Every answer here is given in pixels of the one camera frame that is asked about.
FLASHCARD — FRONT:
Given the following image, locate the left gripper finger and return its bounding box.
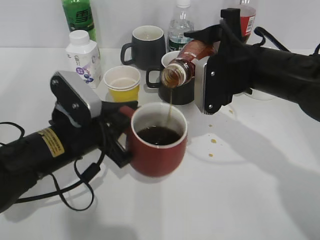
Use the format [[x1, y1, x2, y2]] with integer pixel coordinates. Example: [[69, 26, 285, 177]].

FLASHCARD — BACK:
[[101, 100, 139, 117], [107, 132, 133, 168]]

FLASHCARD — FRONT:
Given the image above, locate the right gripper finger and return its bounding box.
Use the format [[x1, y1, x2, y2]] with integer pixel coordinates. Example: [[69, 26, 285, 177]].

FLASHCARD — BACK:
[[183, 24, 223, 45]]

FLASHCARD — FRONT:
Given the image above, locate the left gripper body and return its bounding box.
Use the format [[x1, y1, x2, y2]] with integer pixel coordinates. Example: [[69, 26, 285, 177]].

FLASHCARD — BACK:
[[49, 108, 130, 163]]

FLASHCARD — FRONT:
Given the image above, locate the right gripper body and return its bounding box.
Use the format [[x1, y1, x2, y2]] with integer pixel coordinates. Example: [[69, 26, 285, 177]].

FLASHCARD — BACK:
[[204, 8, 254, 112]]

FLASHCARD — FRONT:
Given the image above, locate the dark red ceramic mug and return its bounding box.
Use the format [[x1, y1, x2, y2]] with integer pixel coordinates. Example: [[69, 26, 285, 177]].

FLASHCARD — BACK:
[[119, 102, 188, 177]]

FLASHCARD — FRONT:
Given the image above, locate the brown Nescafe coffee bottle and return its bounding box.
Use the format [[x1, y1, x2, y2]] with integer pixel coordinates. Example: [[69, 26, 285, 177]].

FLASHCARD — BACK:
[[160, 40, 216, 89]]

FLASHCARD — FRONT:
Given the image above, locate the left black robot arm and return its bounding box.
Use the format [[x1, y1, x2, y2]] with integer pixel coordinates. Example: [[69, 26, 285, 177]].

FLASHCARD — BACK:
[[0, 100, 138, 212]]

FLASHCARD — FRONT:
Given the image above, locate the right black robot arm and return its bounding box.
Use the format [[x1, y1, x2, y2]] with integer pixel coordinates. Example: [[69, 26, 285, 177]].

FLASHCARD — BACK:
[[184, 8, 320, 120]]

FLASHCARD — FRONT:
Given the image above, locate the yellow paper cup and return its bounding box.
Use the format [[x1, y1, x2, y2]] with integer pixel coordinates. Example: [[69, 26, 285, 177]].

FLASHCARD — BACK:
[[103, 65, 141, 103]]

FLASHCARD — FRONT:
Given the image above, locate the clear water bottle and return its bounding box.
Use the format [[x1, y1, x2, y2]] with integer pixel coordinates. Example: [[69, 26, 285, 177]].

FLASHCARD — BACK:
[[167, 0, 194, 52]]

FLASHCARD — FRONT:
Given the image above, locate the white ceramic mug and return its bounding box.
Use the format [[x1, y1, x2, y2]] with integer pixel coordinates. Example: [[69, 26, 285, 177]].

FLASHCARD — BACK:
[[244, 88, 275, 101]]

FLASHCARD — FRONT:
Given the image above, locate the cola bottle red label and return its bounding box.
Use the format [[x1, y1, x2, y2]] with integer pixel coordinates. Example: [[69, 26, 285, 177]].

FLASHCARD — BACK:
[[238, 0, 256, 44]]

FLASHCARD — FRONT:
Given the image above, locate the black mug front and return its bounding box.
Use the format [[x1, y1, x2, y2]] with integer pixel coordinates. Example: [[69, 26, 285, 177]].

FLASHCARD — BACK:
[[145, 51, 195, 106]]

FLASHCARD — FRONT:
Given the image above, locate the white yogurt drink bottle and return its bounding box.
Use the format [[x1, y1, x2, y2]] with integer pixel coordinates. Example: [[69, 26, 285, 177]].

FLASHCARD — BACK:
[[65, 30, 102, 89]]

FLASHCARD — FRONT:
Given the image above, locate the dark grey mug rear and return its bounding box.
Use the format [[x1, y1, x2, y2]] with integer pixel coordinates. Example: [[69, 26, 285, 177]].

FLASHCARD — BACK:
[[120, 25, 166, 71]]

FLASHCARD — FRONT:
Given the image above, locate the green soda bottle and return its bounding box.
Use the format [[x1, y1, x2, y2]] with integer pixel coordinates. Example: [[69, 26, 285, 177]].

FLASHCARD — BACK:
[[61, 0, 96, 42]]

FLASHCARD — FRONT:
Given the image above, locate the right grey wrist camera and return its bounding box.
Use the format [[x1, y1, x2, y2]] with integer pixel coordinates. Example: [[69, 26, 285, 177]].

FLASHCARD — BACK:
[[194, 56, 214, 115]]

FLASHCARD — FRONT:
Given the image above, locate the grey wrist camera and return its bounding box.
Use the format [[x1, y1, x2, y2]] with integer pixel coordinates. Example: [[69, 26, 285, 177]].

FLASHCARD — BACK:
[[50, 70, 102, 128], [194, 56, 214, 115]]

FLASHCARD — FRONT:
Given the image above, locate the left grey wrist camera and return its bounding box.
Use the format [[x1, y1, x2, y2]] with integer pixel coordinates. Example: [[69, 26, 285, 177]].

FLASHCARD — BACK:
[[50, 70, 102, 128]]

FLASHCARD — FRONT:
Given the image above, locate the right black cable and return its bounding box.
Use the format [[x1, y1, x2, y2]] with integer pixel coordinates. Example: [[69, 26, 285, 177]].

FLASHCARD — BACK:
[[253, 26, 320, 56]]

